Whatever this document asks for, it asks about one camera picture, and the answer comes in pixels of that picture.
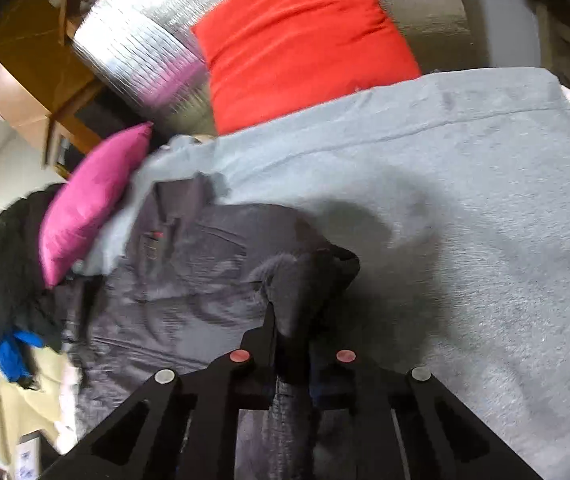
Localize dark quilted zip jacket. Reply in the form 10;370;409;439
56;174;360;479

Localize beige leather sofa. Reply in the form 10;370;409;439
0;348;68;468

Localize blue jacket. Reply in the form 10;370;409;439
0;330;44;385

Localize black puffer jacket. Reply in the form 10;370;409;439
0;184;62;352

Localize grey blanket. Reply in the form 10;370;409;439
84;67;570;479

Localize magenta pillow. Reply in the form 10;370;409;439
38;122;152;288

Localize wooden cabinet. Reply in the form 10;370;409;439
0;0;131;181

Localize silver foil insulation mat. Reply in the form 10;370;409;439
72;0;480;135

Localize red cushion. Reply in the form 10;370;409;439
193;0;420;136

